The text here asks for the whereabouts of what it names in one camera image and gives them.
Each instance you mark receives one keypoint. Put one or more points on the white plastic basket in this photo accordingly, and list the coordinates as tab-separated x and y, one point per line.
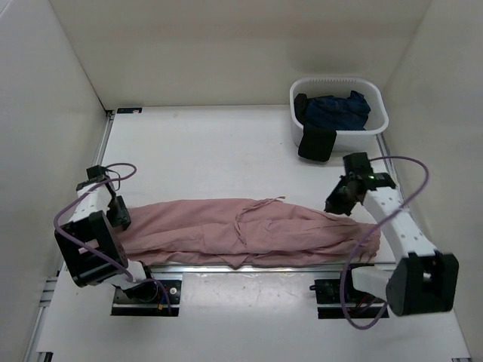
346	141

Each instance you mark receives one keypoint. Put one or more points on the aluminium front rail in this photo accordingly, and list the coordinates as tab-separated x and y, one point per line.
173	268

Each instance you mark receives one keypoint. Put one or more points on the aluminium right rail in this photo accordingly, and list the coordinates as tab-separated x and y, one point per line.
389	163

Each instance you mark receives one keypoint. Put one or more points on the black trousers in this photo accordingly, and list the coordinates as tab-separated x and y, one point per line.
319	132

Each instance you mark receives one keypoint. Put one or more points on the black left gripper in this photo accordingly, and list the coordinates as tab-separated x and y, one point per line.
121	216

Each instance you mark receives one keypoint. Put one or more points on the pink trousers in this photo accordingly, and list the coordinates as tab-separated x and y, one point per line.
239	231

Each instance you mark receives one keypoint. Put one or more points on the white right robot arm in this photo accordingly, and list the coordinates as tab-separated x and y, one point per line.
424	280

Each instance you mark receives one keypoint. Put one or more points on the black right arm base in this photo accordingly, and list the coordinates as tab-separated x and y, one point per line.
360	305

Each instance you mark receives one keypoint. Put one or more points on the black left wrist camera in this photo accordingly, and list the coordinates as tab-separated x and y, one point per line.
96	174

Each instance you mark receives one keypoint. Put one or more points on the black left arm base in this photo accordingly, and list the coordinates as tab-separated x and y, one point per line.
149	300

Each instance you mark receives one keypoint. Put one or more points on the aluminium rail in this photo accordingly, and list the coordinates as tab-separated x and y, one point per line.
173	268
81	175
389	163

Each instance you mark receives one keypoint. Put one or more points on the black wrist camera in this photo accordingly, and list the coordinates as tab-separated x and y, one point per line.
96	174
357	163

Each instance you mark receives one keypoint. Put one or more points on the dark blue trousers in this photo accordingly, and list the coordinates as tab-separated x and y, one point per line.
338	113

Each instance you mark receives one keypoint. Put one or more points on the aluminium left rail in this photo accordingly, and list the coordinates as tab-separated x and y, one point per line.
81	175

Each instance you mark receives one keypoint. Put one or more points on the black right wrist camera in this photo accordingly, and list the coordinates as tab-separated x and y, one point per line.
357	163

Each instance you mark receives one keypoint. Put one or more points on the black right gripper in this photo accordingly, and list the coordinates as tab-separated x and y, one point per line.
333	204

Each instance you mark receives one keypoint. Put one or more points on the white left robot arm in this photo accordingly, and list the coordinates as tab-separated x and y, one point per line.
86	234

